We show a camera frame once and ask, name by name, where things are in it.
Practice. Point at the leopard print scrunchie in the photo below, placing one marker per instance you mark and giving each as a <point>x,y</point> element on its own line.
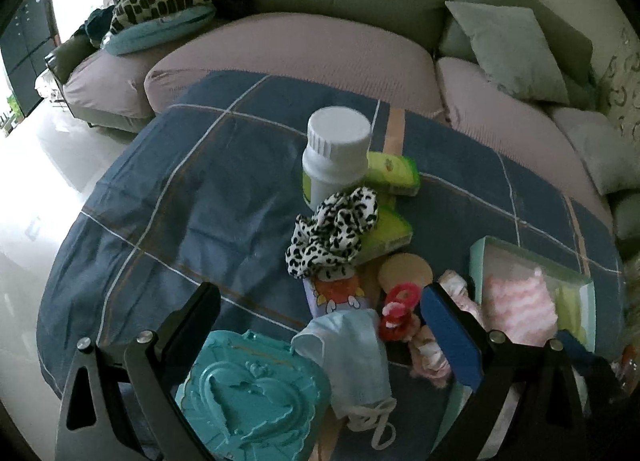
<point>332,226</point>

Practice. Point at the blue plaid blanket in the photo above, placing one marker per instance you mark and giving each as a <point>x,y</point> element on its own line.
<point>200,166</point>

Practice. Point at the round tan compact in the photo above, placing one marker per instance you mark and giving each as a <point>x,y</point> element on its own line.
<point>405,271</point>

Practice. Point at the grey throw pillow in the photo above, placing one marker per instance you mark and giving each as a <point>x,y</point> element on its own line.
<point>600,156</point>

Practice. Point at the green tissue pack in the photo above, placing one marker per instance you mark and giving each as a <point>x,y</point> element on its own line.
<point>392,231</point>
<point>395,171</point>

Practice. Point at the teal heart embossed plastic case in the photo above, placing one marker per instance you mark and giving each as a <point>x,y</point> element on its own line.
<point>250,391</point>

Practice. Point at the dark cabinet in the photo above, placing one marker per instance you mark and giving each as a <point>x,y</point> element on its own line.
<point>25,41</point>

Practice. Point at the purple cartoon packet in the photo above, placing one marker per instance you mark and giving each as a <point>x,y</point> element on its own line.
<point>335,293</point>

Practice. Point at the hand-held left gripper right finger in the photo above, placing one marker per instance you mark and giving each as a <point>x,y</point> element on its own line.
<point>450,336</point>

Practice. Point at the red hair clip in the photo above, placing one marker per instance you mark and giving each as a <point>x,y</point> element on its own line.
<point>397,311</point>

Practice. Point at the beige patterned woven mat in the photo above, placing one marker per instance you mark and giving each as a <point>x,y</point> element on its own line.
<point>622,86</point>

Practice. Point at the white bottle with green label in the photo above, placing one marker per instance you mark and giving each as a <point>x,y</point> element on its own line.
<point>335,151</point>

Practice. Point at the light green throw pillow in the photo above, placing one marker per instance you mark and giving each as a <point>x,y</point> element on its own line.
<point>510,46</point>

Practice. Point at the white and teal cardboard box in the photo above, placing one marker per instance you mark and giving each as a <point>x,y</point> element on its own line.
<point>500,253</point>

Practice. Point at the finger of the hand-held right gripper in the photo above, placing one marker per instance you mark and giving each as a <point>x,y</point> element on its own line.
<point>580,346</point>

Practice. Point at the light blue face mask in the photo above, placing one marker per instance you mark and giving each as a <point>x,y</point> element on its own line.
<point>345,356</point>

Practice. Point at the pink sofa seat cushion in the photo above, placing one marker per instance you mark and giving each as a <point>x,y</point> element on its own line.
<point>300,48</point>
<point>510,131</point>
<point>105,86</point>

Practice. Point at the orange plastic item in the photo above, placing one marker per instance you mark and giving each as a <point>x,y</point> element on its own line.
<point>627,366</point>

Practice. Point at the pink fluffy cloth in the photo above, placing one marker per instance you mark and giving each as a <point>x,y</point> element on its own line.
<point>515,301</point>

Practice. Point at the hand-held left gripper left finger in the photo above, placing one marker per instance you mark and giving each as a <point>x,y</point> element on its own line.
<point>197,311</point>

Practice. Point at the pink-white small toy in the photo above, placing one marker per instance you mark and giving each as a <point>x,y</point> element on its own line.
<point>430,356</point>

